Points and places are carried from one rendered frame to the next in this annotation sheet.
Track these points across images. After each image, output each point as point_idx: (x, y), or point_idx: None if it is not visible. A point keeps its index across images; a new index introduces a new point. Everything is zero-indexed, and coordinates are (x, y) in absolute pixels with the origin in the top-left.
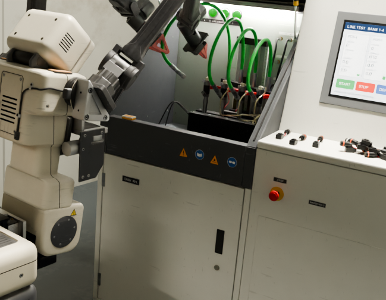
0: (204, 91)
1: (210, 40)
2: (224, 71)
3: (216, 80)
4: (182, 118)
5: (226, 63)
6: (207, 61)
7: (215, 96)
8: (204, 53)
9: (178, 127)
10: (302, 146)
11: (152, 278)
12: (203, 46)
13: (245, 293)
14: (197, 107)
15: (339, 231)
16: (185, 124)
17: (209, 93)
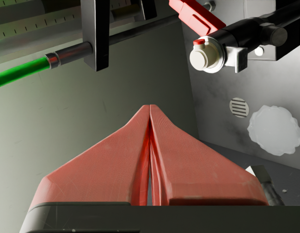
0: (275, 30)
1: (0, 178)
2: (62, 86)
3: (94, 95)
4: (188, 125)
5: (37, 93)
6: (62, 146)
7: (127, 81)
8: (178, 133)
9: (221, 119)
10: None
11: None
12: (167, 224)
13: None
14: (162, 107)
15: None
16: (193, 114)
17: (244, 19)
